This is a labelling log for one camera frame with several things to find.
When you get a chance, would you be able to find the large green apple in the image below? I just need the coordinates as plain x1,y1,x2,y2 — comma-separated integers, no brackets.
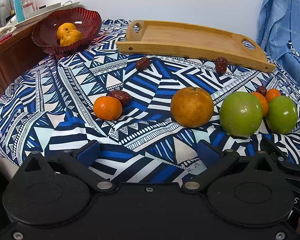
219,92,263,138

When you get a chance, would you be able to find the small mandarin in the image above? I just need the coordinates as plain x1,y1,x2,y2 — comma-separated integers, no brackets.
93,96,122,121
251,92,269,116
266,88,281,102

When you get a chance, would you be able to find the large brownish orange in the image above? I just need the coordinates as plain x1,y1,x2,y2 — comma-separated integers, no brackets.
170,87,214,128

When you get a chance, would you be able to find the red date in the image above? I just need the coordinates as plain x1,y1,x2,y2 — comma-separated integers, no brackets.
109,90,132,107
215,57,228,74
135,57,151,70
256,86,267,96

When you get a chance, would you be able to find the smaller green apple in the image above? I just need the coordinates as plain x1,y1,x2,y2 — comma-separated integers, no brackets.
266,95,298,134

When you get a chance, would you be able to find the blue patterned tablecloth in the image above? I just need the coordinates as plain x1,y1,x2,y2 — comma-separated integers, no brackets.
0,20,300,183

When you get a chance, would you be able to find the wooden serving tray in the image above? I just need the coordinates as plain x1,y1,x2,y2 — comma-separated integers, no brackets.
116,20,275,73

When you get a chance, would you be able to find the brown wooden cabinet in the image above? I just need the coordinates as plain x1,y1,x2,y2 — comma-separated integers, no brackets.
0,23,46,97

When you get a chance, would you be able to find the yellow orange in bowl lower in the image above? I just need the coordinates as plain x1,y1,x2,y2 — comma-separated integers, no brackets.
60,30,83,47

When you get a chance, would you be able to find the yellow orange in bowl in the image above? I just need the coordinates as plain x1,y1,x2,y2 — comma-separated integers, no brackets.
57,23,77,39
60,30,83,47

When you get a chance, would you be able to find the red glass bowl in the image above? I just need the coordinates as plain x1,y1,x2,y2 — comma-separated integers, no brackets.
32,7,102,56

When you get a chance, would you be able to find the yellow orange in bowl upper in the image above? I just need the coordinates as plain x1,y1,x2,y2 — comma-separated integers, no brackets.
57,23,77,39

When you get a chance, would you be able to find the red beaded item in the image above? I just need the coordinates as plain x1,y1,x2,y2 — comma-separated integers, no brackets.
0,33,12,44

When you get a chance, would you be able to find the white crumpled cloth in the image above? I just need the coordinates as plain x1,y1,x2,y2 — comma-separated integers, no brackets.
0,25,17,39

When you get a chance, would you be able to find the white tray on cabinet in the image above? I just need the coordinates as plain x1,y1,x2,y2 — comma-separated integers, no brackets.
6,1,80,28

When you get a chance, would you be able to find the teal bottle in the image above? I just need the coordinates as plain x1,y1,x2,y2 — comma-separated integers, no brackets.
13,0,25,23

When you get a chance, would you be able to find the blue plaid cloth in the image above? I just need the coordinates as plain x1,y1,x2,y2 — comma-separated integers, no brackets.
257,0,300,86

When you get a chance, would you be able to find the glass jar with red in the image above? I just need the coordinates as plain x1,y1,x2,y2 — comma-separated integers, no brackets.
21,0,37,18

